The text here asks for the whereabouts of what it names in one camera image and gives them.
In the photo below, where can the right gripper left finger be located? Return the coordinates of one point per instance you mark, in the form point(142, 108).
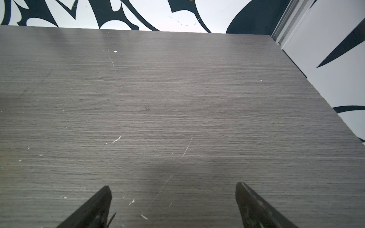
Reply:
point(93, 213)

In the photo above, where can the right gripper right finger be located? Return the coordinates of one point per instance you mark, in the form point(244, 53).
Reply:
point(256, 212)

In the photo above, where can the aluminium frame right post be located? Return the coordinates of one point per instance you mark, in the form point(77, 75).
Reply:
point(290, 20)

